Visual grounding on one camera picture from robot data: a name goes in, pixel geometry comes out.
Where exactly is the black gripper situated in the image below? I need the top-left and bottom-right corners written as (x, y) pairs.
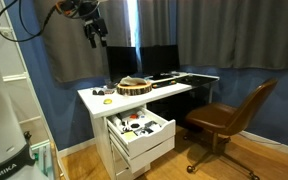
top-left (83, 16), bottom-right (109, 49)

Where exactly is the white desk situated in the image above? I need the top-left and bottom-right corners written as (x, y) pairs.
top-left (77, 71), bottom-right (194, 120)

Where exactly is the white drawer cabinet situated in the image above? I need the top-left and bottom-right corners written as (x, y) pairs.
top-left (91, 105), bottom-right (177, 180)

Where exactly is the white open drawer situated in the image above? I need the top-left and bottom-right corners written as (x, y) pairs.
top-left (106, 105), bottom-right (177, 160)

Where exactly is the black glass side desk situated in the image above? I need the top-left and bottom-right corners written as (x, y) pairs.
top-left (146, 73), bottom-right (220, 134)

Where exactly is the white closed drawer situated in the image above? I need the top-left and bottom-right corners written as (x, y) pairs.
top-left (110, 135), bottom-right (176, 174)

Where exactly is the black computer monitor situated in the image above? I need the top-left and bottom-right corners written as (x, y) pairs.
top-left (139, 44), bottom-right (181, 80)
top-left (105, 45), bottom-right (139, 84)

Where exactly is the black wristband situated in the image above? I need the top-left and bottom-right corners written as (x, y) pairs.
top-left (91, 88), bottom-right (106, 97)

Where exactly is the beige crumpled cloth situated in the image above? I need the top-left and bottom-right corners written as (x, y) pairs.
top-left (119, 75), bottom-right (149, 88)

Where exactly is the round wooden slab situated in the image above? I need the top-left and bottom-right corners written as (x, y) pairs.
top-left (116, 81), bottom-right (153, 97)

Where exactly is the white plastic object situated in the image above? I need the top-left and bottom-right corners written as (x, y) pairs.
top-left (109, 114), bottom-right (124, 127)

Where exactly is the brown swivel chair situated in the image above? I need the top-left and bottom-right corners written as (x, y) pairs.
top-left (182, 77), bottom-right (279, 180)

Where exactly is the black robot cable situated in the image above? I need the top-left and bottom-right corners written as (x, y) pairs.
top-left (0, 0), bottom-right (58, 43)

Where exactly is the white shelf frame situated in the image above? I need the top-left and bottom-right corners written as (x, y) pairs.
top-left (0, 0), bottom-right (65, 180)

